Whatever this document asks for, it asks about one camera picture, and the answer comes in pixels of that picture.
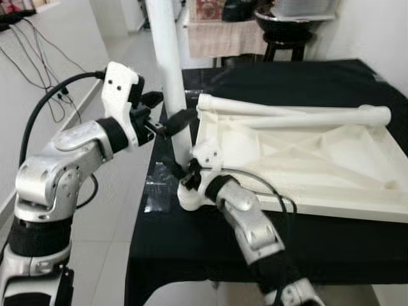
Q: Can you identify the black metal wok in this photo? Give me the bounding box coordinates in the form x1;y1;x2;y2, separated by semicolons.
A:
254;8;333;43

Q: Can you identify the white plastic table top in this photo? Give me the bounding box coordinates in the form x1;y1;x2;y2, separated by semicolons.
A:
177;94;408;224

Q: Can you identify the black tablecloth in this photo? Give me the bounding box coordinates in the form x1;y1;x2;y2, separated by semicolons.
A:
124;59;408;306

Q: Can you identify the black bag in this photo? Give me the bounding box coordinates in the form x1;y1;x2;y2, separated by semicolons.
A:
222;0;259;21

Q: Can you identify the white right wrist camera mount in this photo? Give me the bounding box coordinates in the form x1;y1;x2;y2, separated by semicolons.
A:
190;142;224;174

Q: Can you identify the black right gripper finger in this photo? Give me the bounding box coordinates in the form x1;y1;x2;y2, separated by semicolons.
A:
163;156;189;180

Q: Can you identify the pink cloth covered table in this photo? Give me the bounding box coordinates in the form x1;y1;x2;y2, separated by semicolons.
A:
185;13;268;61

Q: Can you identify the large clear tape patch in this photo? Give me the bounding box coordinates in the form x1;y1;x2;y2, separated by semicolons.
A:
143;163;182;214

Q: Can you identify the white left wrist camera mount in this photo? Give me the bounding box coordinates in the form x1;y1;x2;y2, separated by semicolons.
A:
102;61;146;151

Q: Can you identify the thin black cable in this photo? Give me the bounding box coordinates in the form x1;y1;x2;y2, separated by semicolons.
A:
19;19;88;75
0;45;68;125

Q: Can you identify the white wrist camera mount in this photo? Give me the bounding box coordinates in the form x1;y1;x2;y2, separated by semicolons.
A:
190;142;224;174
102;61;146;151

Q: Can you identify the grey plastic storage container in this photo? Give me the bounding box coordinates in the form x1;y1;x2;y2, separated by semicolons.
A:
274;0;336;17

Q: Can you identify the red printed box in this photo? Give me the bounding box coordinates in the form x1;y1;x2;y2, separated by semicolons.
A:
194;0;224;21

